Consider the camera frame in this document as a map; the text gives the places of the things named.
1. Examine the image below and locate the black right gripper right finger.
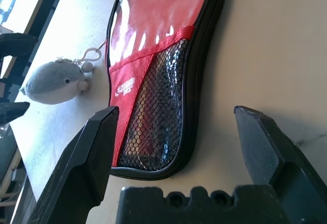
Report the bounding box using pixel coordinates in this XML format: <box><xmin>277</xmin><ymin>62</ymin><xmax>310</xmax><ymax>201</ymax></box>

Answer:
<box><xmin>233</xmin><ymin>105</ymin><xmax>327</xmax><ymax>224</ymax></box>

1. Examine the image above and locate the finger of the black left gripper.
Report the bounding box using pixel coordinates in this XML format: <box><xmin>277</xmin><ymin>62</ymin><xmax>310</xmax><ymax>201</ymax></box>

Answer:
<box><xmin>0</xmin><ymin>33</ymin><xmax>38</xmax><ymax>58</ymax></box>
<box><xmin>0</xmin><ymin>102</ymin><xmax>31</xmax><ymax>127</ymax></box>

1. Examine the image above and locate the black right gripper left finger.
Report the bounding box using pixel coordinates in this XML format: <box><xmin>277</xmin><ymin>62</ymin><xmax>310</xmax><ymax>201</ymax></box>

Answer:
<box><xmin>25</xmin><ymin>106</ymin><xmax>120</xmax><ymax>224</ymax></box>

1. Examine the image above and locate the grey plush keychain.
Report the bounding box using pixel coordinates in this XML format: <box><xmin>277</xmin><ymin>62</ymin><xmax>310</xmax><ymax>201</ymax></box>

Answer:
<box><xmin>19</xmin><ymin>40</ymin><xmax>107</xmax><ymax>105</ymax></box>

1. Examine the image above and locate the black red paddle case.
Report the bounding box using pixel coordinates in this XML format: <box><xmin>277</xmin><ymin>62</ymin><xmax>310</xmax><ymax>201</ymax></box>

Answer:
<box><xmin>105</xmin><ymin>0</ymin><xmax>227</xmax><ymax>181</ymax></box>

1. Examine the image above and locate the red ping-pong paddle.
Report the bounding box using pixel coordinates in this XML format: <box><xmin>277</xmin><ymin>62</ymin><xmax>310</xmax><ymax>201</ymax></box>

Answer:
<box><xmin>112</xmin><ymin>0</ymin><xmax>213</xmax><ymax>56</ymax></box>

